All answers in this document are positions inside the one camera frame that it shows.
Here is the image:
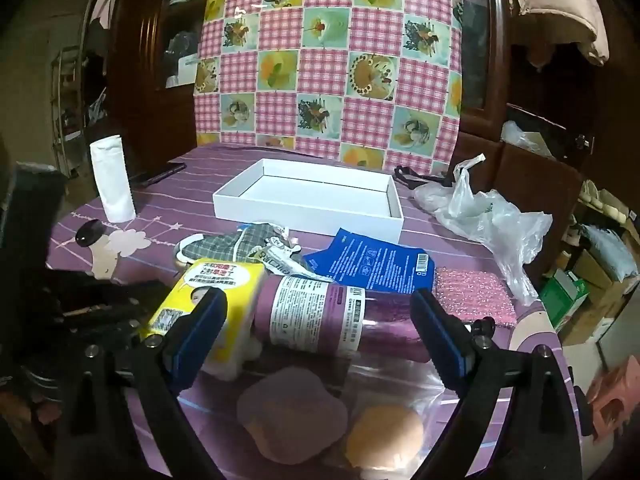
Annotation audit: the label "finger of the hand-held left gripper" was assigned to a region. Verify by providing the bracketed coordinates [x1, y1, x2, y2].
[47, 279, 168, 342]

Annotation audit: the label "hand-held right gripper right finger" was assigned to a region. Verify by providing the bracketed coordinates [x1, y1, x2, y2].
[409, 287, 583, 480]

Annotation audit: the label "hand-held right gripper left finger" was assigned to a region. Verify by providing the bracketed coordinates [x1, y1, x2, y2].
[52, 287, 231, 480]

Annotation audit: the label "pink glitter scrubber sponge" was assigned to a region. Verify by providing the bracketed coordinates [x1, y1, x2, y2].
[432, 267, 516, 328]

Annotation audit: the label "yellow sponge pack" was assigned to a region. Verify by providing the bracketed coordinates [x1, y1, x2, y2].
[139, 258, 267, 376]

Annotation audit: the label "clear zip bag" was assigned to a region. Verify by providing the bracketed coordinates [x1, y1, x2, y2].
[179, 357, 463, 480]

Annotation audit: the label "blue printed packet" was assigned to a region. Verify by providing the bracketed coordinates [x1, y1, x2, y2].
[304, 227, 437, 296]

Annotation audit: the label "purple cloth pack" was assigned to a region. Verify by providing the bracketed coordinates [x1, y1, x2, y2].
[252, 274, 433, 363]

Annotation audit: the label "orange makeup puff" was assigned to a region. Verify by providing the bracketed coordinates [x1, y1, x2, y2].
[345, 404, 425, 468]

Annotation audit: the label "purple makeup puff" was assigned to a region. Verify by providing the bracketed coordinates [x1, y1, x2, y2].
[236, 366, 349, 463]

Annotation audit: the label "white shallow cardboard box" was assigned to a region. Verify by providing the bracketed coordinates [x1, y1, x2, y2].
[212, 157, 405, 245]

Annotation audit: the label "white plastic bag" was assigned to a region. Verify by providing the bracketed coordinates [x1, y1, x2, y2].
[414, 154, 553, 306]

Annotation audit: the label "purple striped tablecloth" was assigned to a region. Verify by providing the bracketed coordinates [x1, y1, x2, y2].
[45, 142, 576, 480]

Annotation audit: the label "green cardboard box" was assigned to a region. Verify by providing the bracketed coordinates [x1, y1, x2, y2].
[537, 270, 591, 333]

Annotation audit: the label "black phone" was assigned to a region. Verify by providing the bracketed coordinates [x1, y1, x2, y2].
[131, 161, 187, 188]

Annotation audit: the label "brown cardboard boxes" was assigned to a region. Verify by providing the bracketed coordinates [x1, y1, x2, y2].
[560, 247, 633, 346]

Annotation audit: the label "dark wooden cabinet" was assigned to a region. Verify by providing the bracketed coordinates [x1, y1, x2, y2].
[107, 0, 601, 281]

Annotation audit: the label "light blue bag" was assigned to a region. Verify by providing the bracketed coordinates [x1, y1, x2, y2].
[582, 225, 640, 281]

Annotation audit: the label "beige shoes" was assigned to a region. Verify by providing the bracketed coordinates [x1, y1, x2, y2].
[577, 180, 627, 222]

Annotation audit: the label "pile of folded clothes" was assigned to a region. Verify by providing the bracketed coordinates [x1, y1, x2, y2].
[167, 0, 205, 88]

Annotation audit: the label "pink checked printed cloth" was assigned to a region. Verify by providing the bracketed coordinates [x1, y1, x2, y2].
[192, 0, 463, 173]

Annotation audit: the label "black strap holder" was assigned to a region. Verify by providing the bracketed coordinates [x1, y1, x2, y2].
[394, 165, 453, 188]

